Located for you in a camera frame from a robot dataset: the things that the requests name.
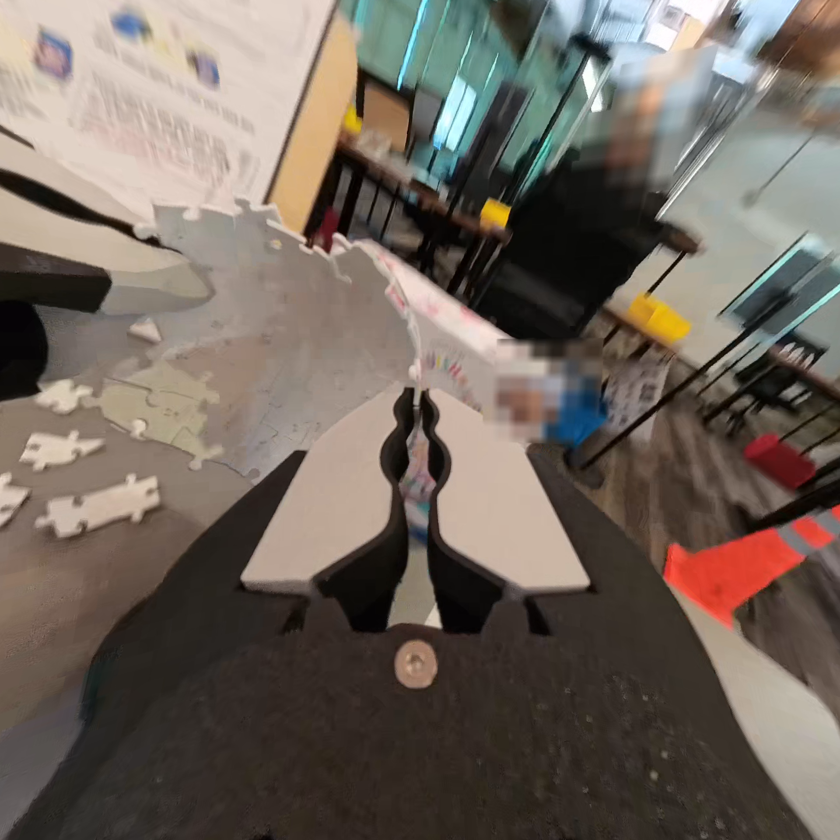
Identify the white printed display board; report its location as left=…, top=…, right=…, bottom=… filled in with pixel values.
left=0, top=0, right=359, bottom=237

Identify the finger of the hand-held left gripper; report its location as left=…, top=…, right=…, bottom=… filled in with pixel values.
left=0, top=132, right=161, bottom=244
left=0, top=191, right=214, bottom=316

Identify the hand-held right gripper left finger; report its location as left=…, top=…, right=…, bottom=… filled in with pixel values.
left=241, top=390, right=418, bottom=598

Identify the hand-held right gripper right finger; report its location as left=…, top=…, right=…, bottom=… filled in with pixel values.
left=423, top=389, right=592, bottom=599

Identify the orange traffic cone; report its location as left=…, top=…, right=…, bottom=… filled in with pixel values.
left=663, top=506, right=840, bottom=628

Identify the red object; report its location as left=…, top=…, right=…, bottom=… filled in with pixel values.
left=745, top=436, right=819, bottom=492

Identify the partly built white puzzle ball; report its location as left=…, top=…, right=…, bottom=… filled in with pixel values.
left=99, top=197, right=434, bottom=480

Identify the pile of loose puzzle pieces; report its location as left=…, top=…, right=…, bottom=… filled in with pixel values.
left=0, top=318, right=165, bottom=540

